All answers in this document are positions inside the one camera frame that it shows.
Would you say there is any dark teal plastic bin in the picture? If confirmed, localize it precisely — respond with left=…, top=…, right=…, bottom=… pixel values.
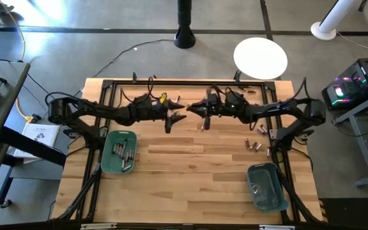
left=245, top=162, right=290, bottom=215

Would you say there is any black desk cable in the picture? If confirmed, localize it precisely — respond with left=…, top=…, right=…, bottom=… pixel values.
left=26, top=73, right=52, bottom=96

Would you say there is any light green plastic bin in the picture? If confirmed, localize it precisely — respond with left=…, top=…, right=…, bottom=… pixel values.
left=100, top=130, right=139, bottom=175

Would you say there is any white round table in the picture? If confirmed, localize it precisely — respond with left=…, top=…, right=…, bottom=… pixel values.
left=233, top=36, right=289, bottom=81

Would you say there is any black floor cable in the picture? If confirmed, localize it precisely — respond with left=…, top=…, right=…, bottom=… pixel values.
left=90, top=38, right=176, bottom=79

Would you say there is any white floor cable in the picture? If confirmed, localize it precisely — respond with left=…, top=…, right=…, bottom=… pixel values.
left=335, top=30, right=368, bottom=59

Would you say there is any white floor post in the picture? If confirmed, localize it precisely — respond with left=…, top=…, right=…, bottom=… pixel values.
left=310, top=0, right=360, bottom=42

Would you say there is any grey metal desk frame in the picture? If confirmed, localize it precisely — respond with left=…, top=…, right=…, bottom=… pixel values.
left=330, top=88, right=368, bottom=188

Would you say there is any yellow cable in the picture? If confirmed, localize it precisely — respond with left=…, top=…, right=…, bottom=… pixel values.
left=0, top=0, right=35, bottom=125

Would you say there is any black lit computer tower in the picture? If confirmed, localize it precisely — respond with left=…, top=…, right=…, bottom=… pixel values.
left=321, top=57, right=368, bottom=112

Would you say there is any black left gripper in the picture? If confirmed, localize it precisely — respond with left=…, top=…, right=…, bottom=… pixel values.
left=129, top=91, right=188, bottom=135

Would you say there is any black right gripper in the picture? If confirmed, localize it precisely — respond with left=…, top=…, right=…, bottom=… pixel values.
left=186, top=89, right=227, bottom=132

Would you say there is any white paper booklet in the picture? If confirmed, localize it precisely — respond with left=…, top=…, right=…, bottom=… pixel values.
left=12, top=122, right=61, bottom=160

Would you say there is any black floor post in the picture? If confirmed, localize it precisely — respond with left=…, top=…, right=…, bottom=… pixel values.
left=173, top=0, right=197, bottom=50

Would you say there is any black hazard striped mat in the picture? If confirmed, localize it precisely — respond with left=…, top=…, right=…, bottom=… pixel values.
left=317, top=197, right=368, bottom=230

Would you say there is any white aluminium bracket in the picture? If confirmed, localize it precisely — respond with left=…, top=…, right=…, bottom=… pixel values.
left=80, top=222, right=118, bottom=230
left=259, top=224, right=296, bottom=230

